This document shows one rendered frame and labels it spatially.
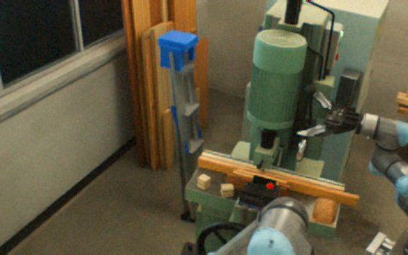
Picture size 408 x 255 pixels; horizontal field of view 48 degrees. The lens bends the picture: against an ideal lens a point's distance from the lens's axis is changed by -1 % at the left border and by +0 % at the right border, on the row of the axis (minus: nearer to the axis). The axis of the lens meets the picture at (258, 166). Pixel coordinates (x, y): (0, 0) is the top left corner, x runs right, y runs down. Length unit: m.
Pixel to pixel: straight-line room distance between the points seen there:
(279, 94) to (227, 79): 2.89
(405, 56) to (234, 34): 1.51
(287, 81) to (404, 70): 2.50
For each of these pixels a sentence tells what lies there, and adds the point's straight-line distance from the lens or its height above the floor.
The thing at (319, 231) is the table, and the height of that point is 0.86.
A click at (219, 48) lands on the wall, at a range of 4.35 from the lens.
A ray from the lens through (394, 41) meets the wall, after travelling 3.90.
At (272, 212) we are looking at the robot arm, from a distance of 1.09.
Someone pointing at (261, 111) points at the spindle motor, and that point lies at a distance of 1.60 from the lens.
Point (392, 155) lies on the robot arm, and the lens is 1.52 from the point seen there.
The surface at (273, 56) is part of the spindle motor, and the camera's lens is 1.50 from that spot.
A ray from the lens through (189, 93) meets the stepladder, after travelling 2.65.
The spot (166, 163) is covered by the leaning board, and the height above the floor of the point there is 0.07.
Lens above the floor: 2.02
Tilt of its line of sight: 35 degrees down
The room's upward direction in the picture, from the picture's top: 8 degrees clockwise
